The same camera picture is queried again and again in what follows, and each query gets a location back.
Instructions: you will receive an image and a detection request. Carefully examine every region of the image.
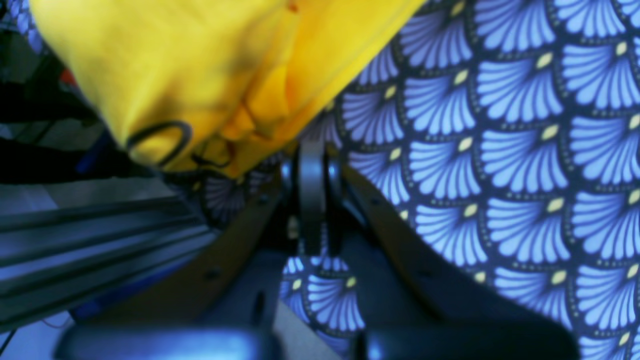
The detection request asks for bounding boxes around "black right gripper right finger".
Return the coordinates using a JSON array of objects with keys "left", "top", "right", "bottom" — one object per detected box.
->
[{"left": 326, "top": 150, "right": 579, "bottom": 360}]

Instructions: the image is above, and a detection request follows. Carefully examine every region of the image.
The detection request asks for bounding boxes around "blue fan-pattern tablecloth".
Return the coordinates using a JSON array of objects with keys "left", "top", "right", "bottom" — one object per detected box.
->
[{"left": 6, "top": 0, "right": 640, "bottom": 360}]

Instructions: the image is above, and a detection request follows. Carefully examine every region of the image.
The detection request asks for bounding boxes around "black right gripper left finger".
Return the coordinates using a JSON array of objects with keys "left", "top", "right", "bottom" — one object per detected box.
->
[{"left": 54, "top": 142, "right": 327, "bottom": 360}]

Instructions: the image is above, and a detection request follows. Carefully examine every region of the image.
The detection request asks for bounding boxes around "yellow T-shirt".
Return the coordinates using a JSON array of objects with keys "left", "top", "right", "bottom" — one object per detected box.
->
[{"left": 29, "top": 0, "right": 423, "bottom": 178}]

